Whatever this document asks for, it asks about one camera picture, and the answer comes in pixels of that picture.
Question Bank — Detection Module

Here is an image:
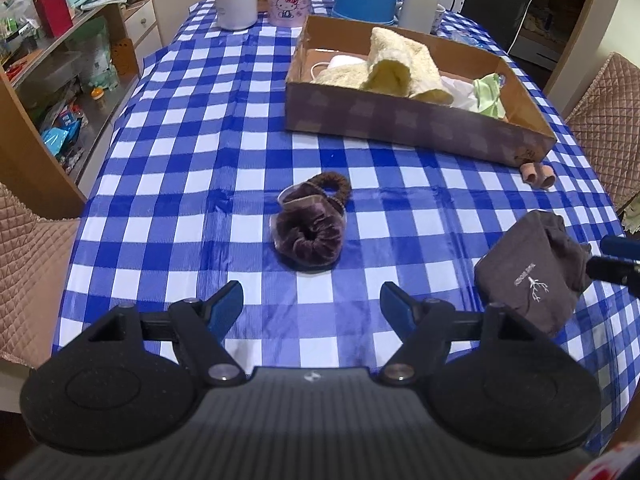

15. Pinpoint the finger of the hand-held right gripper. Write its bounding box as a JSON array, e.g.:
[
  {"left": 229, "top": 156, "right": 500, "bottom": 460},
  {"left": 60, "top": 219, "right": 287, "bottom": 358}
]
[
  {"left": 600, "top": 235, "right": 640, "bottom": 259},
  {"left": 586, "top": 257, "right": 640, "bottom": 297}
]

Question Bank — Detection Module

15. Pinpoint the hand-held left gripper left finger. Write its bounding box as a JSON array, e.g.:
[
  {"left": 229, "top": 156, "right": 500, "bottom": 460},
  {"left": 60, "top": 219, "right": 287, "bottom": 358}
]
[{"left": 87, "top": 280, "right": 246, "bottom": 387}]

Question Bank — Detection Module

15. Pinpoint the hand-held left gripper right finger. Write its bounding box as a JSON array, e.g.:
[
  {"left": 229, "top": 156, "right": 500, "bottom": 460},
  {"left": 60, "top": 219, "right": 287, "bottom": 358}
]
[{"left": 380, "top": 282, "right": 543, "bottom": 387}]

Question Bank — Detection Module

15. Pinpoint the dark grey cloth pouch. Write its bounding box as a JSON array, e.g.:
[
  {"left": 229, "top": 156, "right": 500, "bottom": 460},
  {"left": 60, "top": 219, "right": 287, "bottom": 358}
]
[{"left": 474, "top": 209, "right": 593, "bottom": 338}]

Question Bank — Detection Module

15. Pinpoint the brown velvet scrunchie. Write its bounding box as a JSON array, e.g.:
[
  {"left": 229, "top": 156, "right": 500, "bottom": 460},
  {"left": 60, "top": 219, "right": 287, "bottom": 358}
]
[{"left": 270, "top": 195, "right": 348, "bottom": 273}]

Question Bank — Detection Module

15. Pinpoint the brown hair tie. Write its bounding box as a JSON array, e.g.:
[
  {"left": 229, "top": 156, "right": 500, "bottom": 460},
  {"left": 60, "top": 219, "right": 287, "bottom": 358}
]
[{"left": 299, "top": 172, "right": 352, "bottom": 209}]

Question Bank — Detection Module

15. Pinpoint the cardboard box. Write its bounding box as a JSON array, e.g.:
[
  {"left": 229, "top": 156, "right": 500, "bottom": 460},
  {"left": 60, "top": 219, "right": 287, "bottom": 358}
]
[{"left": 284, "top": 14, "right": 558, "bottom": 167}]

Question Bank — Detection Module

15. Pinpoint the pale green cloth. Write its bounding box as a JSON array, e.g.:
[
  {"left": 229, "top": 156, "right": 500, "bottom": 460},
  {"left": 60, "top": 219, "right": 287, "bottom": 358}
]
[{"left": 470, "top": 72, "right": 508, "bottom": 121}]

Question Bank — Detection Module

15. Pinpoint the yellow fluffy towel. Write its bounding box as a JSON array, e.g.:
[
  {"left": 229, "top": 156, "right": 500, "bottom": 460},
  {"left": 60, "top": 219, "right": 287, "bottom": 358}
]
[{"left": 310, "top": 26, "right": 453, "bottom": 106}]

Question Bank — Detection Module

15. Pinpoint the quilted beige chair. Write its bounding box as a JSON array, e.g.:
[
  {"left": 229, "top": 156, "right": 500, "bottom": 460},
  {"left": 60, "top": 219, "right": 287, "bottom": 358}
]
[
  {"left": 565, "top": 51, "right": 640, "bottom": 216},
  {"left": 0, "top": 182, "right": 83, "bottom": 368}
]

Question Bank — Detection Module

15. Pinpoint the blue white checkered tablecloth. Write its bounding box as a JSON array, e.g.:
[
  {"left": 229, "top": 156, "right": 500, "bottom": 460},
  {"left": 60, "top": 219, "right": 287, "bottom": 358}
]
[{"left": 50, "top": 0, "right": 631, "bottom": 456}]

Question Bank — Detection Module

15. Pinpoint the red patterned clothing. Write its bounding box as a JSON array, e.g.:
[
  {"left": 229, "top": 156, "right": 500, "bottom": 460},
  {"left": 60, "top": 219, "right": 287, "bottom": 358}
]
[{"left": 575, "top": 437, "right": 640, "bottom": 480}]

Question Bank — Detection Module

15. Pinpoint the white cloth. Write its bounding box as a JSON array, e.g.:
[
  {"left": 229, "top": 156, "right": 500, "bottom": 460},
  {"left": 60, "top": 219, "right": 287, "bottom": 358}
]
[{"left": 440, "top": 75, "right": 481, "bottom": 111}]

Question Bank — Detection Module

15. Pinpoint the blue snack packet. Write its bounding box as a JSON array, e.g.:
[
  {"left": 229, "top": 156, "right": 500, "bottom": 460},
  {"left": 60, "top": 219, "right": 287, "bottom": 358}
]
[{"left": 41, "top": 127, "right": 81, "bottom": 151}]

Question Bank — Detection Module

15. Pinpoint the wooden shelf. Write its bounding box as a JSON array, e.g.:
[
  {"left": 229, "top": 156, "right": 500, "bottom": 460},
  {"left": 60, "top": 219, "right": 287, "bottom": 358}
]
[{"left": 0, "top": 0, "right": 163, "bottom": 220}]

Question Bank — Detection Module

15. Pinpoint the blue tissue pack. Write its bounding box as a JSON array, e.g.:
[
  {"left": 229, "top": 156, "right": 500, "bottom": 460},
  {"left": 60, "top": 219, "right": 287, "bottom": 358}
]
[{"left": 447, "top": 29, "right": 483, "bottom": 50}]

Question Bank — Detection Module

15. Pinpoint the black fridge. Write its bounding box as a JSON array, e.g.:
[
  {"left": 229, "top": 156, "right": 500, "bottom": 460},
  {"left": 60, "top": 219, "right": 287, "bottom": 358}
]
[{"left": 460, "top": 0, "right": 541, "bottom": 53}]

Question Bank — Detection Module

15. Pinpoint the green print plastic bag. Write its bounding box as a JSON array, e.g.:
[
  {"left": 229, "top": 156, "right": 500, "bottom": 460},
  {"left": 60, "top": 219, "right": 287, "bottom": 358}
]
[{"left": 65, "top": 17, "right": 121, "bottom": 92}]

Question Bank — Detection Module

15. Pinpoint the clear plastic box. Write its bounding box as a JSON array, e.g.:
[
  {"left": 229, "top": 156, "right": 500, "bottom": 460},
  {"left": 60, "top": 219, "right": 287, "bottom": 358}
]
[{"left": 10, "top": 50, "right": 83, "bottom": 91}]

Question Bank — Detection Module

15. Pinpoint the white mug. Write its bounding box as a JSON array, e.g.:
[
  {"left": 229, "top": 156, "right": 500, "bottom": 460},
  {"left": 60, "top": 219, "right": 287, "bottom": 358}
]
[{"left": 214, "top": 0, "right": 259, "bottom": 31}]

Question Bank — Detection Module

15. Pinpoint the red canister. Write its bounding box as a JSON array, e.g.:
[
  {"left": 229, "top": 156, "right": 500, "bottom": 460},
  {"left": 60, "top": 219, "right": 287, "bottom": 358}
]
[{"left": 34, "top": 0, "right": 75, "bottom": 38}]

